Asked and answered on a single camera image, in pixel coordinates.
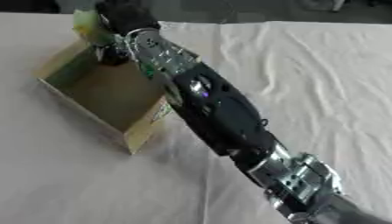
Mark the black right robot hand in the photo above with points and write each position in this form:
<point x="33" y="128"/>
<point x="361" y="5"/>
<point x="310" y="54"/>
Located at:
<point x="126" y="16"/>

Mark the tan cardboard box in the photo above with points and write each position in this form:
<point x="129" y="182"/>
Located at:
<point x="109" y="93"/>

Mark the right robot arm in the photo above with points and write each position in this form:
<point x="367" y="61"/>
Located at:
<point x="220" y="112"/>

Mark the light green toy fruit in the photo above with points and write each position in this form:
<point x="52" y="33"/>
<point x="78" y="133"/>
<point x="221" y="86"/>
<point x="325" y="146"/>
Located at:
<point x="89" y="24"/>

